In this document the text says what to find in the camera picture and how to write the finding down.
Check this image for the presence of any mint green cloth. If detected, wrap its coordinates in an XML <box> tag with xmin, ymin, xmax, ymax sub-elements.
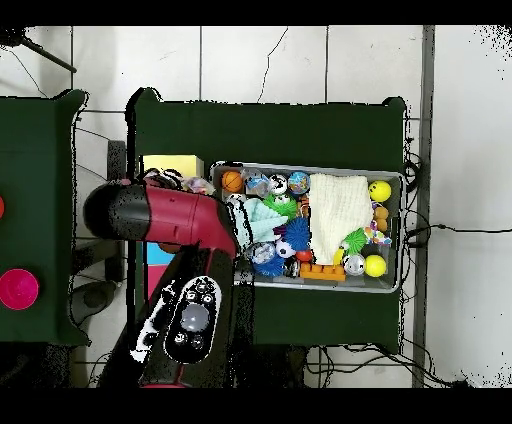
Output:
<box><xmin>231</xmin><ymin>198</ymin><xmax>289</xmax><ymax>249</ymax></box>

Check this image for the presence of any cream yellow cloth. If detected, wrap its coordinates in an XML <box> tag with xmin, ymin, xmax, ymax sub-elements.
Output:
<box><xmin>307</xmin><ymin>171</ymin><xmax>375</xmax><ymax>265</ymax></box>

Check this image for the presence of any colourful polka dot cloth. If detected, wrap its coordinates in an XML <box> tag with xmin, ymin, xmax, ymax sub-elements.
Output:
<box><xmin>142</xmin><ymin>167</ymin><xmax>217</xmax><ymax>197</ymax></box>

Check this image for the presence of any wooden box with three holes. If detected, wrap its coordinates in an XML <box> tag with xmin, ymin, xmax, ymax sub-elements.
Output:
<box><xmin>140</xmin><ymin>154</ymin><xmax>205</xmax><ymax>301</ymax></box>

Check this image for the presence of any clear mesh bin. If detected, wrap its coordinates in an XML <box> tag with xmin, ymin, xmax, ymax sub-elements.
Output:
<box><xmin>209</xmin><ymin>162</ymin><xmax>404</xmax><ymax>294</ymax></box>

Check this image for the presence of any green fuzzy toy with eyes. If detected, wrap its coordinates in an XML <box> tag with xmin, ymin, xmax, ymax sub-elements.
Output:
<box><xmin>263</xmin><ymin>194</ymin><xmax>300</xmax><ymax>221</ymax></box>

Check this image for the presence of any silver can with open top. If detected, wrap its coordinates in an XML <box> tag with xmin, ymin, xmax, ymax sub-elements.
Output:
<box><xmin>267</xmin><ymin>173</ymin><xmax>290</xmax><ymax>197</ymax></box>

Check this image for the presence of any small orange basketball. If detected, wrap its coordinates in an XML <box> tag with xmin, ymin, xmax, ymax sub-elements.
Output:
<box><xmin>221</xmin><ymin>170</ymin><xmax>245</xmax><ymax>194</ymax></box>

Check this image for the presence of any small soccer ball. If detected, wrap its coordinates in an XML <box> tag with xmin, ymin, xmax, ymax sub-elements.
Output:
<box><xmin>275</xmin><ymin>239</ymin><xmax>297</xmax><ymax>260</ymax></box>

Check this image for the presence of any blue spiky ball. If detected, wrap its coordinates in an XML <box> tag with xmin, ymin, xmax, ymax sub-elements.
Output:
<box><xmin>254</xmin><ymin>257</ymin><xmax>288</xmax><ymax>279</ymax></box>
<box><xmin>285</xmin><ymin>217</ymin><xmax>313</xmax><ymax>252</ymax></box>

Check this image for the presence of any globe print ball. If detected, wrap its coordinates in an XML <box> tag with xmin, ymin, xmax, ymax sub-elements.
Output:
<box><xmin>288</xmin><ymin>171</ymin><xmax>312</xmax><ymax>194</ymax></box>

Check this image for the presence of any orange toy brick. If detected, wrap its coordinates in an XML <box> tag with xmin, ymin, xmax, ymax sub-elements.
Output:
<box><xmin>299</xmin><ymin>262</ymin><xmax>347</xmax><ymax>283</ymax></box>

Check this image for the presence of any green spiky ball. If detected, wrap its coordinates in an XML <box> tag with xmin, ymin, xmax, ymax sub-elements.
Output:
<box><xmin>345</xmin><ymin>229</ymin><xmax>369</xmax><ymax>256</ymax></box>

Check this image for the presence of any orange plush toy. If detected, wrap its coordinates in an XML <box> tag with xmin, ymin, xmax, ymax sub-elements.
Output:
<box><xmin>372</xmin><ymin>204</ymin><xmax>391</xmax><ymax>233</ymax></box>

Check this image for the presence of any yellow smiley ball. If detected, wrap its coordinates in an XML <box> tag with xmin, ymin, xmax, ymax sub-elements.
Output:
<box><xmin>367</xmin><ymin>179</ymin><xmax>393</xmax><ymax>204</ymax></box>

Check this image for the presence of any plain yellow ball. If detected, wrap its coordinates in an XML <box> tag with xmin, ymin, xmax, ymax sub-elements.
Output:
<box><xmin>363</xmin><ymin>254</ymin><xmax>388</xmax><ymax>279</ymax></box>

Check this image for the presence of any side table with green cloth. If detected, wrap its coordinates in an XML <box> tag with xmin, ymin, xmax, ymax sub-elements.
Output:
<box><xmin>0</xmin><ymin>89</ymin><xmax>89</xmax><ymax>347</ymax></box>

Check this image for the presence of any pink disc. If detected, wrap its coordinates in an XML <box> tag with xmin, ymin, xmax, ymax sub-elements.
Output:
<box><xmin>0</xmin><ymin>268</ymin><xmax>41</xmax><ymax>312</ymax></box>

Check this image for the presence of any black tripod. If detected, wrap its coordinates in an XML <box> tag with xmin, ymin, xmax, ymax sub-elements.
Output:
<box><xmin>0</xmin><ymin>27</ymin><xmax>79</xmax><ymax>75</ymax></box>

